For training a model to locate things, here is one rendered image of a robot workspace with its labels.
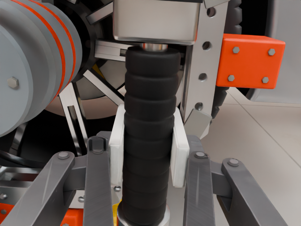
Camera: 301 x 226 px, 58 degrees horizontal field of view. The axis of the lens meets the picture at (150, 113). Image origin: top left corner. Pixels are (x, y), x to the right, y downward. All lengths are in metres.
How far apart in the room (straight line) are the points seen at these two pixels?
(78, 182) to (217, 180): 0.08
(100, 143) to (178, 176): 0.05
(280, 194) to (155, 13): 1.59
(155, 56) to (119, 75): 0.50
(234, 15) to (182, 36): 0.33
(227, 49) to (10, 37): 0.27
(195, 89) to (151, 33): 0.25
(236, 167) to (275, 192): 1.55
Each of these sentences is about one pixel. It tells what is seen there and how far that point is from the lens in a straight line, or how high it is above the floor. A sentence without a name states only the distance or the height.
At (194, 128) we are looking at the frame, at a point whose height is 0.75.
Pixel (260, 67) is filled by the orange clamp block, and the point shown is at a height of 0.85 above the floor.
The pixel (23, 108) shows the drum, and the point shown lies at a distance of 0.28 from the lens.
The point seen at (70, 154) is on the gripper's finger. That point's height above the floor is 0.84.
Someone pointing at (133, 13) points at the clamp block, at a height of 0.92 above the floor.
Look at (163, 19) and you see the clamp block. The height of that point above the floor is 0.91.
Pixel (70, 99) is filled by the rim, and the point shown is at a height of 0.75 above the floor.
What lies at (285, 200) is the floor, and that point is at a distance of 1.68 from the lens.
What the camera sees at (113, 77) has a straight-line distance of 0.66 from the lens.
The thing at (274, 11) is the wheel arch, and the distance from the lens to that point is 0.59.
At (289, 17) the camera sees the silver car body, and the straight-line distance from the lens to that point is 0.60.
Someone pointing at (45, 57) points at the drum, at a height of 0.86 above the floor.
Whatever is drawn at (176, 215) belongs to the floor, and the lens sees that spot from 1.38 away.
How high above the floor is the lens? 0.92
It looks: 22 degrees down
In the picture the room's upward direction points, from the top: 4 degrees clockwise
